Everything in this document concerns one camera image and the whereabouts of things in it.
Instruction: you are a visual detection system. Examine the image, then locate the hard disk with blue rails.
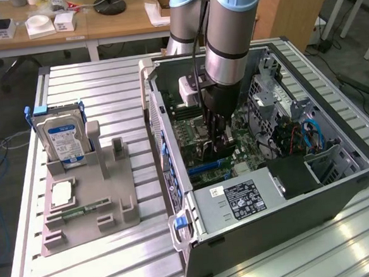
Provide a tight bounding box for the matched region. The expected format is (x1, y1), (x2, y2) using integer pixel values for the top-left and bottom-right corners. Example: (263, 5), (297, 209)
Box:
(23, 99), (96, 171)

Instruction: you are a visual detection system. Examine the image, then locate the black floor stand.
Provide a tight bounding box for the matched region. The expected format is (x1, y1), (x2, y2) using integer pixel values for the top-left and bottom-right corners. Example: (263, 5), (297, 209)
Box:
(336, 71), (369, 106)

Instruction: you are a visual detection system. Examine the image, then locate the wooden desk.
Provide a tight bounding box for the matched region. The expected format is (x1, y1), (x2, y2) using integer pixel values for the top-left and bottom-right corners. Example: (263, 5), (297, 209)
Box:
(0, 0), (263, 68)

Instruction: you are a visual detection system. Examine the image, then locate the wooden cabinet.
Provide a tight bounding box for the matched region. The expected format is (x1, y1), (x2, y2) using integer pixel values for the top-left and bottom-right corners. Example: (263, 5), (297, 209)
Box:
(250, 0), (339, 55)

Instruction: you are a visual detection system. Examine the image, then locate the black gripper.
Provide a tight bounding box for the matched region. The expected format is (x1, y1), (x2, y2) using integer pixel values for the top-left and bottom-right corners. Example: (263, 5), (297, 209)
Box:
(199, 81), (245, 148)

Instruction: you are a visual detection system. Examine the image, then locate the white round holder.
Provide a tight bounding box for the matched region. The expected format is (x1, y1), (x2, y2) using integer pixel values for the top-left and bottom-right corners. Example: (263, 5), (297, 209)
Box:
(24, 13), (57, 40)

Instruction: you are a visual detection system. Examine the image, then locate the silver CPU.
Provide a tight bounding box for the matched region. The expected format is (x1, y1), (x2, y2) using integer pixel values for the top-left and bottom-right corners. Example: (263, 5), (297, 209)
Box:
(49, 180), (78, 207)

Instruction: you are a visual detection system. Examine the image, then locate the small white box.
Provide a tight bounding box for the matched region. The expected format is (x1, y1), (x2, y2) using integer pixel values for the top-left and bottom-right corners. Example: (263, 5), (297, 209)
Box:
(53, 11), (78, 33)

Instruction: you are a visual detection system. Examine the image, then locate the grey power supply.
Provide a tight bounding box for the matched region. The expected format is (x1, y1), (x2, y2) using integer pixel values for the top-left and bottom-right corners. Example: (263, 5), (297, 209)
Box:
(183, 165), (288, 236)

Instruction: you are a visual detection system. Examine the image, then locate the black plastic shroud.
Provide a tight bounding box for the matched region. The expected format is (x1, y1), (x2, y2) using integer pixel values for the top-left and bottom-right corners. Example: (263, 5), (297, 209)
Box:
(265, 152), (324, 202)

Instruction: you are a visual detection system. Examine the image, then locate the grey floor cable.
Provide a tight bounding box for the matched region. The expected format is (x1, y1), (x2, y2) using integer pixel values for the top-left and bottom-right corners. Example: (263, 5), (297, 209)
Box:
(0, 128), (33, 151)

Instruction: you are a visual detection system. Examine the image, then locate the green motherboard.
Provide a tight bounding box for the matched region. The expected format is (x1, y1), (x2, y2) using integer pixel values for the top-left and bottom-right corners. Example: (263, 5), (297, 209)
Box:
(165, 88), (270, 191)

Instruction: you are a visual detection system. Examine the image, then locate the green RAM stick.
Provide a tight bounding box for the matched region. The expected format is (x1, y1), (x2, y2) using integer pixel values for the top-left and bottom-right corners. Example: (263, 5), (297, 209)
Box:
(61, 202), (111, 219)

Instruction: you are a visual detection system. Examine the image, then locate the blue wire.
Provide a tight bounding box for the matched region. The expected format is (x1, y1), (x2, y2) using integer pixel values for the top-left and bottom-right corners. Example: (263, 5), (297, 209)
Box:
(300, 119), (327, 152)

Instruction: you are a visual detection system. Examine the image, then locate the red wire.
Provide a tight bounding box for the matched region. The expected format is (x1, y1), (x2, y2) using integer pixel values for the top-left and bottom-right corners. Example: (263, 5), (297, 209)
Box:
(289, 124), (300, 154)

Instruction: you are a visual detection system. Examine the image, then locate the stack of white papers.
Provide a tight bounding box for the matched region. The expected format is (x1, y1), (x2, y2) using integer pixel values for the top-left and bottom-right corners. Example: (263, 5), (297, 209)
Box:
(143, 0), (172, 28)

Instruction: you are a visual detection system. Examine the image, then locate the CPU socket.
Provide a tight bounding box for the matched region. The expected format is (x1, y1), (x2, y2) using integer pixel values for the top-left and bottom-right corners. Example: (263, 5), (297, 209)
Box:
(191, 116), (209, 139)

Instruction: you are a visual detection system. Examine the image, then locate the black chair base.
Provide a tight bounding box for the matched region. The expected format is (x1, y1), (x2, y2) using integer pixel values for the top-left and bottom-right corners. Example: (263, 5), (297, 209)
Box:
(0, 51), (74, 94)

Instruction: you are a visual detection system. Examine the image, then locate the black lamp base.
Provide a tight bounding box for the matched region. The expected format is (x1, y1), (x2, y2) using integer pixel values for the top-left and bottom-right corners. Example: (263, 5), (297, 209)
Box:
(92, 0), (128, 17)

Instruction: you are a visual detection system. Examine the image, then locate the graphics card with fan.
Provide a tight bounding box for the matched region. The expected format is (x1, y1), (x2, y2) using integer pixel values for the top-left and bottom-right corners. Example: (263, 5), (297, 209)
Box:
(196, 124), (238, 163)

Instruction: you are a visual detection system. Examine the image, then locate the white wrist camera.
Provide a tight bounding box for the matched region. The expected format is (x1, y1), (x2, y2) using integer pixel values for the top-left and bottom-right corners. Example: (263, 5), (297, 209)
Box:
(177, 74), (208, 108)

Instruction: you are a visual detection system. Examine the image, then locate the silver disk bay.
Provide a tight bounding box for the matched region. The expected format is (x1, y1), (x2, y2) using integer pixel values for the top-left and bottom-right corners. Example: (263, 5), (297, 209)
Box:
(246, 70), (299, 135)

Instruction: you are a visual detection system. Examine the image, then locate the black open PC case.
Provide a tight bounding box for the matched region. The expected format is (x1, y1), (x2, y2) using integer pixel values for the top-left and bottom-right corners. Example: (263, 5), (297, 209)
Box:
(136, 33), (369, 277)

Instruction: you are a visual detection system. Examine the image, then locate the blue expansion slot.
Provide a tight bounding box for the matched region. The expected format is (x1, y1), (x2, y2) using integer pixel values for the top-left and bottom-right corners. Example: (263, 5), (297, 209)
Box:
(186, 159), (222, 177)

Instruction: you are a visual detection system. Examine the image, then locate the grey parts rack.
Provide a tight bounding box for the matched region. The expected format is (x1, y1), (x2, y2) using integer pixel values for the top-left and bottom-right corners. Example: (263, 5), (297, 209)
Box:
(32, 117), (145, 257)

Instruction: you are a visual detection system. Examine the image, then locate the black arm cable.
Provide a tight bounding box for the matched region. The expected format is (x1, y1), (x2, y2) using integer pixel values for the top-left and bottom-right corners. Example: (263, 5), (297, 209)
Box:
(188, 0), (219, 119)

